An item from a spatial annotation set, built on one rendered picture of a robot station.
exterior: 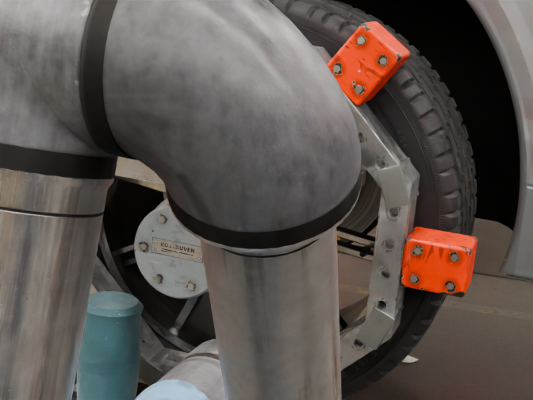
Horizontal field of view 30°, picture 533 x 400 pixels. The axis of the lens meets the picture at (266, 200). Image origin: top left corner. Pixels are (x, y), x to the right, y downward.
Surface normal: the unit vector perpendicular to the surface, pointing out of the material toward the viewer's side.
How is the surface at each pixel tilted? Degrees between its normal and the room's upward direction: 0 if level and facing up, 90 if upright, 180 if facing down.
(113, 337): 87
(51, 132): 85
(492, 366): 0
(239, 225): 117
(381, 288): 90
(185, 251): 90
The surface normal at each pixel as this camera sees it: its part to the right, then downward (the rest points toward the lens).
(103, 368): 0.00, 0.24
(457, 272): -0.33, 0.20
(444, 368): 0.09, -0.97
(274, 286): 0.04, 0.68
